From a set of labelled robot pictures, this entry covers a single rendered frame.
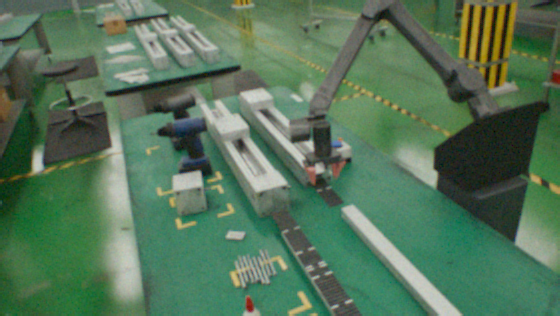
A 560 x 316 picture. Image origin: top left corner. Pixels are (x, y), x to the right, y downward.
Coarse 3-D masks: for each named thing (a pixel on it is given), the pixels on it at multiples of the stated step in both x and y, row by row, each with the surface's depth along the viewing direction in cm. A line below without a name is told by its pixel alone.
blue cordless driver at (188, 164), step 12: (180, 120) 149; (192, 120) 148; (204, 120) 149; (156, 132) 148; (168, 132) 147; (180, 132) 147; (192, 132) 149; (192, 144) 152; (192, 156) 154; (204, 156) 156; (180, 168) 153; (192, 168) 154; (204, 168) 155
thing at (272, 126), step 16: (240, 96) 206; (256, 112) 185; (272, 112) 184; (256, 128) 187; (272, 128) 168; (272, 144) 168; (288, 144) 154; (304, 144) 155; (288, 160) 154; (304, 176) 141; (320, 176) 143
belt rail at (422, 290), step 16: (352, 208) 125; (352, 224) 121; (368, 224) 117; (368, 240) 113; (384, 240) 111; (384, 256) 106; (400, 256) 105; (400, 272) 100; (416, 272) 100; (416, 288) 95; (432, 288) 95; (432, 304) 91; (448, 304) 90
